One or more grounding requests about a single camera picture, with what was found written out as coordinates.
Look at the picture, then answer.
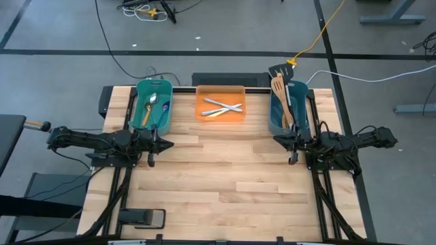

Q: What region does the black cable bundle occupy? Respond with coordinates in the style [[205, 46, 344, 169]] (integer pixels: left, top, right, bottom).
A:
[[412, 31, 436, 62]]

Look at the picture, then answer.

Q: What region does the knife with cream handle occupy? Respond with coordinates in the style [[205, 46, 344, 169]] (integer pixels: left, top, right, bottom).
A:
[[206, 109, 230, 118]]

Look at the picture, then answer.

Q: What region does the green plastic bin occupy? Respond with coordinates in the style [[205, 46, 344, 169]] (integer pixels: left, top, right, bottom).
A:
[[128, 78, 174, 136]]

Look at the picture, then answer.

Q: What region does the black stand on floor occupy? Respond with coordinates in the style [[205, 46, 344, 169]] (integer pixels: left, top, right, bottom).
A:
[[159, 0, 177, 24]]

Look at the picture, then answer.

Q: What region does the black aluminium table frame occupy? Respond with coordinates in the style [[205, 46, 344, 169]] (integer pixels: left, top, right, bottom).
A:
[[76, 84, 377, 245]]

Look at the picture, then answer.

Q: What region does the black slotted spatula steel handle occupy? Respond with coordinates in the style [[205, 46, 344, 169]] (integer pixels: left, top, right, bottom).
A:
[[268, 63, 296, 110]]

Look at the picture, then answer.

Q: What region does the silver spoon orange handle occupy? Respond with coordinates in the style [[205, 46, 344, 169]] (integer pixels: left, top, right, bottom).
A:
[[142, 93, 159, 127]]

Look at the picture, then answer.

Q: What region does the black vented computer case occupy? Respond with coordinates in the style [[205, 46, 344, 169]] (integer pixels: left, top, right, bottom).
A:
[[191, 72, 272, 88]]

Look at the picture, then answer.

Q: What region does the black flat bar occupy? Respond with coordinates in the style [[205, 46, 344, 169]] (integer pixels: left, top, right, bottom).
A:
[[0, 194, 82, 218]]

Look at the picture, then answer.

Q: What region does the coiled white cable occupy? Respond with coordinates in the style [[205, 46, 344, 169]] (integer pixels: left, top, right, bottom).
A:
[[121, 3, 169, 22]]

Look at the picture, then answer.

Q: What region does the slotted wooden spatula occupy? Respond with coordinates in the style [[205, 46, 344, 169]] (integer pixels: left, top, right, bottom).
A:
[[270, 73, 294, 127]]

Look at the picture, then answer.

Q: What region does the white floor cable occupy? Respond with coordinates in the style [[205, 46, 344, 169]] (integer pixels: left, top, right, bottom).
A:
[[305, 64, 436, 85]]

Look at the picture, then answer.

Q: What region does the orange plastic tray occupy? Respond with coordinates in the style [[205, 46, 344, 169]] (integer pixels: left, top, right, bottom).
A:
[[195, 84, 247, 123]]

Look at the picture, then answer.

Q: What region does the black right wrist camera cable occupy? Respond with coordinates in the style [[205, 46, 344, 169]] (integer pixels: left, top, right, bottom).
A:
[[315, 120, 330, 137]]

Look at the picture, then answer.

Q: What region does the yellow extension cable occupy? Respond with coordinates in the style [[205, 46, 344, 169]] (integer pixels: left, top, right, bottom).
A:
[[287, 0, 347, 67]]

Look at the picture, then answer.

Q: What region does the grey desk leg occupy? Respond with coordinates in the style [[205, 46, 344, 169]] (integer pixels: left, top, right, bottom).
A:
[[359, 0, 426, 25]]

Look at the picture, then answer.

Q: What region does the blue plastic bin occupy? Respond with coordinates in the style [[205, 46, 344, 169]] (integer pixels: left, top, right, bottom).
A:
[[268, 80, 310, 135]]

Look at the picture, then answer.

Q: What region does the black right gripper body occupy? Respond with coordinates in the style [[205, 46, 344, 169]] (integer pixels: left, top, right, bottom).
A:
[[289, 126, 313, 166]]

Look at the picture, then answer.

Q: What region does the steel table knife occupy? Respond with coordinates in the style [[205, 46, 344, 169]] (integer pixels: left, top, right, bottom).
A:
[[203, 97, 243, 112]]

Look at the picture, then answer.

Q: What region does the black table-level camera mount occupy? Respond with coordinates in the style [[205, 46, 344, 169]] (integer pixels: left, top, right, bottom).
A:
[[117, 208, 167, 229]]

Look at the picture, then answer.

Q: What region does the grey desk foot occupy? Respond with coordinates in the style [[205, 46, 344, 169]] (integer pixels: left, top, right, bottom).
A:
[[393, 103, 436, 114]]

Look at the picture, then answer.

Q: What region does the grey low shelf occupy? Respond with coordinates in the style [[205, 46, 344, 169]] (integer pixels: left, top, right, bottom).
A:
[[5, 172, 91, 245]]

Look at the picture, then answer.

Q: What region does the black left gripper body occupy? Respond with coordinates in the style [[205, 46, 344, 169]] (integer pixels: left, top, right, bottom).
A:
[[136, 124, 158, 167]]

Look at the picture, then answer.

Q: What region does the black side table top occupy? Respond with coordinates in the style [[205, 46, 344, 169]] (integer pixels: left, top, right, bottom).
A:
[[0, 114, 27, 178]]

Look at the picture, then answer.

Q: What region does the long black floor cable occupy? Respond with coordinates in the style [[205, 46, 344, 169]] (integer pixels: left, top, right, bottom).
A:
[[94, 0, 181, 86]]

